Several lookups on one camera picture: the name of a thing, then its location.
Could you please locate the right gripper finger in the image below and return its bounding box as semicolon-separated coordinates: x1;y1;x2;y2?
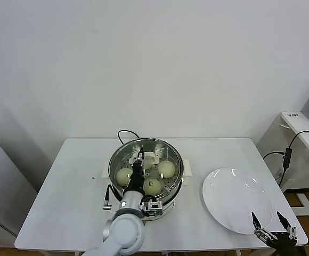
251;211;272;242
276;211;298;242

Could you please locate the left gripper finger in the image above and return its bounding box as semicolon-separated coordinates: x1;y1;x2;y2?
137;145;146;164

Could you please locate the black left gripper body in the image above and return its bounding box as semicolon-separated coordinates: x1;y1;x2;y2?
126;161;146;185

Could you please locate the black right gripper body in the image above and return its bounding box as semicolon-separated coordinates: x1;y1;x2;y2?
265;231;298;256

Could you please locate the round glass pot lid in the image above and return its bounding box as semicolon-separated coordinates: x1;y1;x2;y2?
109;138;184;198

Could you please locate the perforated steel steamer basket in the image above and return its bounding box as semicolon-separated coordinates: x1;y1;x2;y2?
109;138;184;206

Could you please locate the large white plate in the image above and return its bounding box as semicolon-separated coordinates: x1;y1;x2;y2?
202;167;274;235

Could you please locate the white floor cabinet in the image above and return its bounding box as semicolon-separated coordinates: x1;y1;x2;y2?
0;127;39;241

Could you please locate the black cooker power cord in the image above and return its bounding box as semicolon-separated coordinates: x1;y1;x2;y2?
117;130;141;146

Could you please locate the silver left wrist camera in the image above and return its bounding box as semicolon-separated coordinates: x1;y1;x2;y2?
140;196;164;217

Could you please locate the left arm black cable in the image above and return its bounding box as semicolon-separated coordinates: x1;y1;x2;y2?
102;184;119;212

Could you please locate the black cable with adapter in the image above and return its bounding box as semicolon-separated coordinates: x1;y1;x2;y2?
262;130;309;187

